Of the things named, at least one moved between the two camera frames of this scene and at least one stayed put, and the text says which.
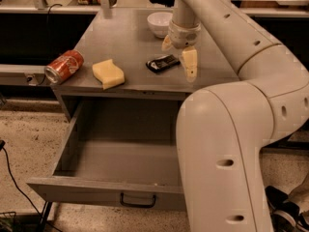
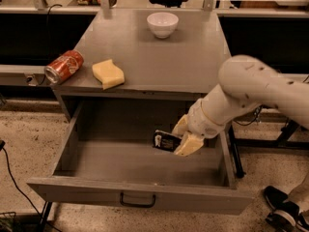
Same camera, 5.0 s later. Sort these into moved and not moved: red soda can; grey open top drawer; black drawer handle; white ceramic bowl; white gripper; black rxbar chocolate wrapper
Moved: black rxbar chocolate wrapper; white gripper
Not moved: grey open top drawer; white ceramic bowl; red soda can; black drawer handle
